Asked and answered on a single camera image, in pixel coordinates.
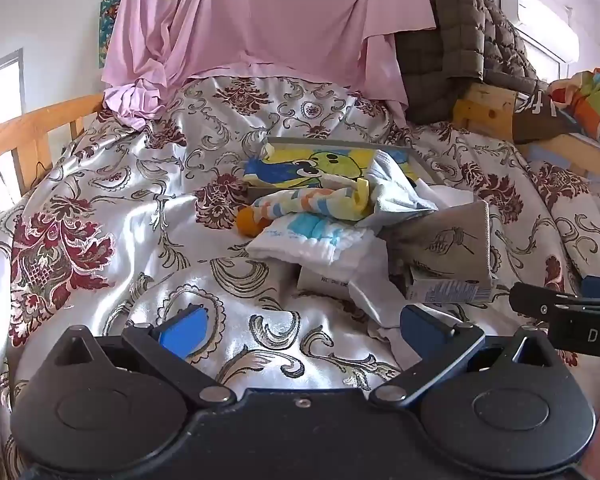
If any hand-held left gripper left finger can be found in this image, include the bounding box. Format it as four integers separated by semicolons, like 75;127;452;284
50;304;237;408

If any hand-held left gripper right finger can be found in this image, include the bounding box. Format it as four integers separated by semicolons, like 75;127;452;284
369;304;556;408

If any light blue patterned cloth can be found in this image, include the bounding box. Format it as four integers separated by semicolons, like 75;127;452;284
362;152;438;222

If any pastel striped cloth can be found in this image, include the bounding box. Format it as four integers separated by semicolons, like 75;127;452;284
252;179;376;224

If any grey cardboard box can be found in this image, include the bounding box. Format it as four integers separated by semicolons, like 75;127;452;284
380;200;493;292

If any orange cloth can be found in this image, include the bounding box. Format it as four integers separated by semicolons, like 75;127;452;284
236;206;272;237

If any white padded diaper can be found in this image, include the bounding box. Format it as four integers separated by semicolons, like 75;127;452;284
247;211;381;279

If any floral satin bedspread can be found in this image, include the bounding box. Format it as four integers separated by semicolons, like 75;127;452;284
0;65;600;480

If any dark brown printed garment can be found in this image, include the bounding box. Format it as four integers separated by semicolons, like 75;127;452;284
512;80;600;144

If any colourful patchwork cloth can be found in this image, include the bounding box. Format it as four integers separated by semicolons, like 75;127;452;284
547;67;600;146

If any cartoon print towel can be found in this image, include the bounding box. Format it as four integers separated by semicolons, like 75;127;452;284
244;147;381;193

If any white air conditioner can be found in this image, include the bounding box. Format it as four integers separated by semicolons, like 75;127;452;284
499;0;581;64

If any olive quilted jacket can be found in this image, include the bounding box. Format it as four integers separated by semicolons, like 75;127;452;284
394;0;541;126

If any window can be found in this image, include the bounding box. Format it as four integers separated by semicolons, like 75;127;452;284
0;49;26;133

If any pink bed sheet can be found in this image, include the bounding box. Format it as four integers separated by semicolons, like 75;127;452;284
101;0;438;131

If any light wooden bed frame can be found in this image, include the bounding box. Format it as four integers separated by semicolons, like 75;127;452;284
452;82;600;181

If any wooden bed rail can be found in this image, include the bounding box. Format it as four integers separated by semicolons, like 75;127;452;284
0;92;106;221

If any colourful wall poster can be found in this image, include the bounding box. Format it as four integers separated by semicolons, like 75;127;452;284
98;0;126;68

